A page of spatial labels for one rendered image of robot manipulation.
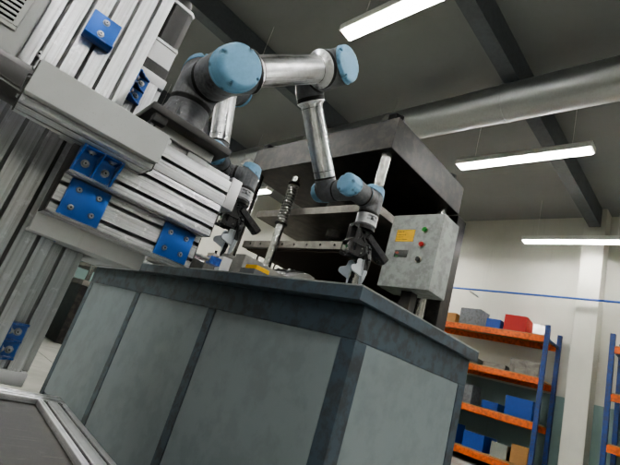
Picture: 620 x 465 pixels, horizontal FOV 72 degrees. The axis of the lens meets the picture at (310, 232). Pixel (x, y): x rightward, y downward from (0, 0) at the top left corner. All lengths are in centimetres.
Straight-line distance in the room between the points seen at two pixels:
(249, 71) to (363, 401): 87
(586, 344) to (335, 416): 674
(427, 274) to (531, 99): 313
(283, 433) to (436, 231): 134
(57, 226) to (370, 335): 80
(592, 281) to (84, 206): 746
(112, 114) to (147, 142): 8
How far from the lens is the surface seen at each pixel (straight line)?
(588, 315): 778
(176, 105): 120
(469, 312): 799
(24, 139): 125
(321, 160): 151
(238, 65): 113
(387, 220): 252
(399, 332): 124
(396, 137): 247
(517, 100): 499
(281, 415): 122
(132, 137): 98
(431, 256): 215
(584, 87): 483
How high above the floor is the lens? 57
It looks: 17 degrees up
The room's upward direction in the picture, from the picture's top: 18 degrees clockwise
